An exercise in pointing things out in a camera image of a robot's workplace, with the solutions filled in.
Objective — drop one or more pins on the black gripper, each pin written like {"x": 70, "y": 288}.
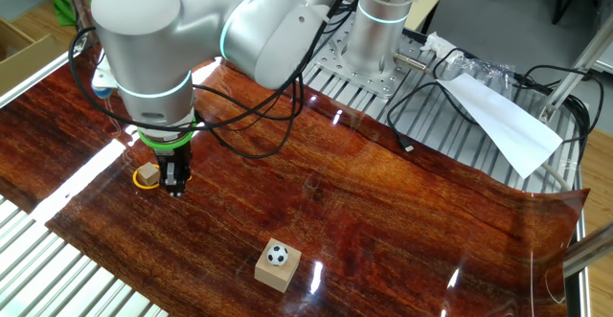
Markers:
{"x": 172, "y": 156}

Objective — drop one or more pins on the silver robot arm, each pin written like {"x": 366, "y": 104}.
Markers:
{"x": 139, "y": 29}

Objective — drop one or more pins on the miniature soccer ball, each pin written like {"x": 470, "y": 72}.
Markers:
{"x": 278, "y": 255}

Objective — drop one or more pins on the small wooden cube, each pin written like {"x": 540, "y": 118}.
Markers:
{"x": 148, "y": 174}

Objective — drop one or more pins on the large wooden block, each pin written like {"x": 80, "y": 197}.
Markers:
{"x": 278, "y": 278}

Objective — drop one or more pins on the glossy wood-grain mat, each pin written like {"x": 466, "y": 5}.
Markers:
{"x": 335, "y": 187}

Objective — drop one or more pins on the cardboard box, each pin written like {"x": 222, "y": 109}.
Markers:
{"x": 29, "y": 61}

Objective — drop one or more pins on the silver cylindrical connector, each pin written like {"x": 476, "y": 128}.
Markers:
{"x": 409, "y": 61}

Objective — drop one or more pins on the white crumpled wrapper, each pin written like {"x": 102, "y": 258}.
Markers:
{"x": 436, "y": 44}

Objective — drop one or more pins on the clear plastic bag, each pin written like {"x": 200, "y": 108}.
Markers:
{"x": 483, "y": 73}

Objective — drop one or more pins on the white paper sheet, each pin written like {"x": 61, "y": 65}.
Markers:
{"x": 507, "y": 125}

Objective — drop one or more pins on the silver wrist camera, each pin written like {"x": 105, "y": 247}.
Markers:
{"x": 103, "y": 80}

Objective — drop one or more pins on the aluminium frame post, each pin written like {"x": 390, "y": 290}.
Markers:
{"x": 76, "y": 1}
{"x": 574, "y": 73}

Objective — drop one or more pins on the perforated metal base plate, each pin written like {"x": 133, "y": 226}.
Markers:
{"x": 378, "y": 84}

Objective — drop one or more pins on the aluminium frame bar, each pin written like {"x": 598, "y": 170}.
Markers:
{"x": 591, "y": 250}

